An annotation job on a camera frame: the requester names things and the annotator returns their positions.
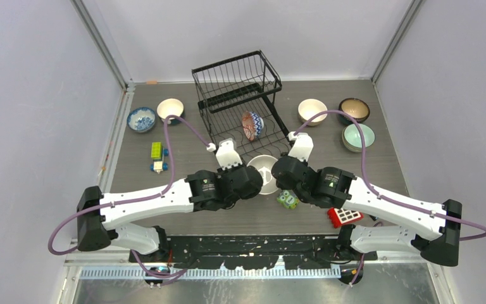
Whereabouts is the cream bowl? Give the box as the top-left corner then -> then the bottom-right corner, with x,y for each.
247,155 -> 279,195
297,99 -> 328,127

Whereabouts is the red patterned bowl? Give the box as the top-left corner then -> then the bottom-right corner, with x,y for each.
242,111 -> 264,141

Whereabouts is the mint green bowl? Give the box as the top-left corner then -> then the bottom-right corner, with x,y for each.
342,123 -> 375,153

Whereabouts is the black wire dish rack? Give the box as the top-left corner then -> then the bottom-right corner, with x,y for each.
191,50 -> 292,163

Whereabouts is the brown rimmed bowl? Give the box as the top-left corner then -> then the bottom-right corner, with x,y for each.
338,98 -> 371,124

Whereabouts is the dark teal bowl white foot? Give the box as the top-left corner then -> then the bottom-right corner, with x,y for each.
157,98 -> 185,125

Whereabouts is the blue white patterned bowl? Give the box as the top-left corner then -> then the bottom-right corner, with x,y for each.
127,107 -> 156,133

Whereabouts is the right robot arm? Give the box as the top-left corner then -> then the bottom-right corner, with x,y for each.
271,156 -> 463,267

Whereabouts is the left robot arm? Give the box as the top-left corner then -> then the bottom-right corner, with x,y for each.
77,166 -> 263,262

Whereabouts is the green owl block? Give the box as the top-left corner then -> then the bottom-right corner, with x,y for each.
276,190 -> 299,209

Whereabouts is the red grid block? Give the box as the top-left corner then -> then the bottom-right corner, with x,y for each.
327,208 -> 364,229

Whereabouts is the yellow blue toy block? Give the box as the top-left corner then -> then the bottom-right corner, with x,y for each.
150,142 -> 169,174

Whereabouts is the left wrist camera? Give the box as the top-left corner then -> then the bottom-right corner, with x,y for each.
206,138 -> 244,170

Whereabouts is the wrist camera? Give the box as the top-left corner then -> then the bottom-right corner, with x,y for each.
206,138 -> 244,170
288,132 -> 314,162

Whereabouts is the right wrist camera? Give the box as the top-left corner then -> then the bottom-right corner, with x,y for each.
288,132 -> 314,162

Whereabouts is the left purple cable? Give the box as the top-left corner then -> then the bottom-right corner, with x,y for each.
47,115 -> 218,286

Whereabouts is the purple cable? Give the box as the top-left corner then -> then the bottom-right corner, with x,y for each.
47,115 -> 218,286
293,110 -> 486,242

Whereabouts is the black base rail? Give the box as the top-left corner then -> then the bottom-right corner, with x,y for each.
159,234 -> 378,272

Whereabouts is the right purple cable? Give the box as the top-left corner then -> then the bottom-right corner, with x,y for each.
293,110 -> 486,242

